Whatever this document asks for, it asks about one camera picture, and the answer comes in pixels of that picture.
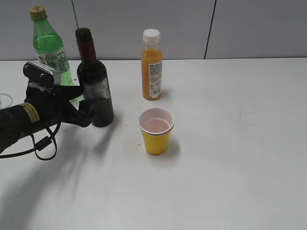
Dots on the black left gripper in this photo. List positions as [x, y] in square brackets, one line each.
[53, 105]

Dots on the dark red wine bottle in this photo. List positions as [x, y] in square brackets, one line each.
[93, 78]

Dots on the yellow paper cup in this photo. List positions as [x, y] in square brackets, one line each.
[156, 125]

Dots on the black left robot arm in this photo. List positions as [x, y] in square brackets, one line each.
[23, 120]

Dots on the green plastic soda bottle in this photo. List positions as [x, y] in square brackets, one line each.
[49, 46]

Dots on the orange juice bottle white cap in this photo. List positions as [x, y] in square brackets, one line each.
[152, 64]

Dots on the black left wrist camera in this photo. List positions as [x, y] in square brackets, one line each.
[41, 74]

